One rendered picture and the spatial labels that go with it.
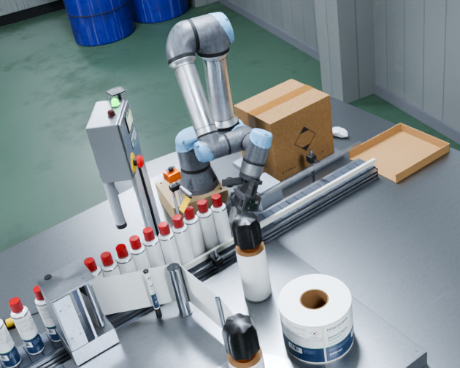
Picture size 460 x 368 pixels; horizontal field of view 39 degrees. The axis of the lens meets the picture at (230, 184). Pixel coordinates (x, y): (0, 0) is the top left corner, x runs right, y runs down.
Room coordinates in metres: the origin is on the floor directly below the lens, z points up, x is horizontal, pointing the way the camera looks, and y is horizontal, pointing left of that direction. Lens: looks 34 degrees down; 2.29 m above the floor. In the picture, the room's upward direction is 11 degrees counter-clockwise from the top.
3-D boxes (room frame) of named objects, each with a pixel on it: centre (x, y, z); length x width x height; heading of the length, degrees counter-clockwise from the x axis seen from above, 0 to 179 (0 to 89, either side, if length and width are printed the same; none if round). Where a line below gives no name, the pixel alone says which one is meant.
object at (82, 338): (1.41, 0.51, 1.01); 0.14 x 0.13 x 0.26; 119
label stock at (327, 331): (1.27, -0.17, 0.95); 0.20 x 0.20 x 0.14
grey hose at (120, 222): (1.70, 0.37, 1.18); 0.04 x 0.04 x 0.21
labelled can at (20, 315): (1.42, 0.67, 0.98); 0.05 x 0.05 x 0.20
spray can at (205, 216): (1.74, 0.10, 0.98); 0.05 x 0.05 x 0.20
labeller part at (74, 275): (1.41, 0.50, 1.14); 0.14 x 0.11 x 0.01; 119
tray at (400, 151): (2.17, -0.70, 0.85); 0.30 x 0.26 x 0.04; 119
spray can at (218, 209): (1.76, 0.05, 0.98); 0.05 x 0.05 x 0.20
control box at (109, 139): (1.72, 0.31, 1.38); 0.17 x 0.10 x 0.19; 174
